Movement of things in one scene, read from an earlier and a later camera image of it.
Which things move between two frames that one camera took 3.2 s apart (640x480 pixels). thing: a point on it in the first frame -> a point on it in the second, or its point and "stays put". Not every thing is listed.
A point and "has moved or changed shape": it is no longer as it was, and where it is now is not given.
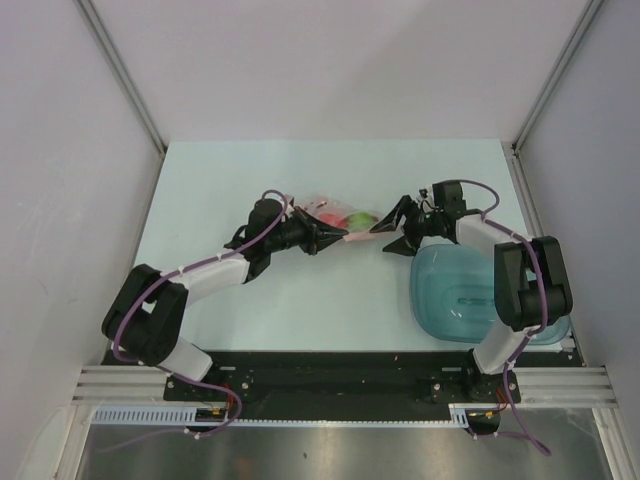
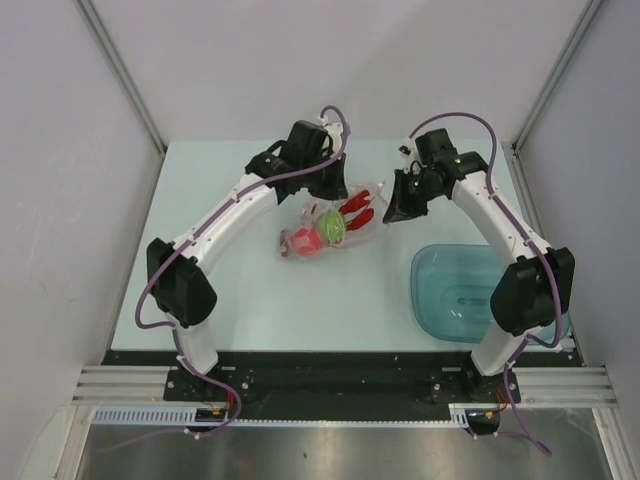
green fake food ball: (362, 220) -> (331, 226)
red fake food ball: (333, 218) has moved or changed shape
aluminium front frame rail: (145, 385) stays put
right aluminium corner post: (512, 149) stays put
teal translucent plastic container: (453, 296) stays put
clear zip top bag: (356, 223) has moved or changed shape
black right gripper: (392, 220) -> (402, 206)
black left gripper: (308, 223) -> (335, 190)
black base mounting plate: (355, 377) stays put
